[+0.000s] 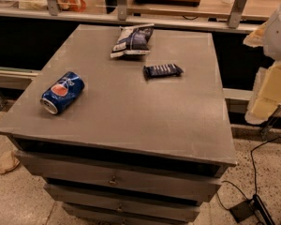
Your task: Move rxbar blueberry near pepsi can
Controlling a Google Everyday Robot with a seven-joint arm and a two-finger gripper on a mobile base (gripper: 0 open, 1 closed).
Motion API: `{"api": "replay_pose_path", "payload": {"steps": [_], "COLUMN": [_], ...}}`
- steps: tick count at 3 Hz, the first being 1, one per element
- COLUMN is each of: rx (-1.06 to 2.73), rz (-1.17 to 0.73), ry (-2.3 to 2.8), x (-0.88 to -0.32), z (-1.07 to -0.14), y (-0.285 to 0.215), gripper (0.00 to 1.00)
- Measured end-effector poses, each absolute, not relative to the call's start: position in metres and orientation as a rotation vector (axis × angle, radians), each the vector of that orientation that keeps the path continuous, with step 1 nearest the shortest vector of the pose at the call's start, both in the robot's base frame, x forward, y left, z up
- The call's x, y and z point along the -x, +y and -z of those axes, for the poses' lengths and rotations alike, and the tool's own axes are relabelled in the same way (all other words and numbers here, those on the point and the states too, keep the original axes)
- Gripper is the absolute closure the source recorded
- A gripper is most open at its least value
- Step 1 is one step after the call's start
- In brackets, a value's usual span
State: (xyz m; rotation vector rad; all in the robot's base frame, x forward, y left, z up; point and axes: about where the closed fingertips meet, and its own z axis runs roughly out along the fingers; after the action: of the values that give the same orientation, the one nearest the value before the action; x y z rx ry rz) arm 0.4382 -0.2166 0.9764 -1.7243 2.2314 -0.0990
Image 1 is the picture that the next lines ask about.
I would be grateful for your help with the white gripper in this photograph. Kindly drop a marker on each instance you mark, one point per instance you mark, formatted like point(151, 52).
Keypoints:
point(280, 35)

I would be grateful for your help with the dark blue rxbar wrapper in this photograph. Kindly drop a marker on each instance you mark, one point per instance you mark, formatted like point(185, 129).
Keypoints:
point(161, 71)

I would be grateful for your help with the blue pepsi can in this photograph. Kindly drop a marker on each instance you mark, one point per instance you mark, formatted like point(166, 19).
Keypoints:
point(62, 93)

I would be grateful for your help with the blue white chip bag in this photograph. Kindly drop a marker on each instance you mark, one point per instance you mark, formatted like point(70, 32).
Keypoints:
point(133, 40)

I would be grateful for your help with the black floor power box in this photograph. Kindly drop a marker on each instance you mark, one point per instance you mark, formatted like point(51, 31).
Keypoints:
point(252, 207)

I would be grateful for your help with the grey drawer cabinet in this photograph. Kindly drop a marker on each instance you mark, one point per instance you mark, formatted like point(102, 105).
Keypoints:
point(166, 140)

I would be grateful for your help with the top drawer metal knob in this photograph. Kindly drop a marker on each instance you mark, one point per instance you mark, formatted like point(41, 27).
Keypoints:
point(113, 182)

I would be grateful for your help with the crumpled brown paper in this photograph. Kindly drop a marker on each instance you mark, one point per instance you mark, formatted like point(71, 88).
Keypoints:
point(8, 162)

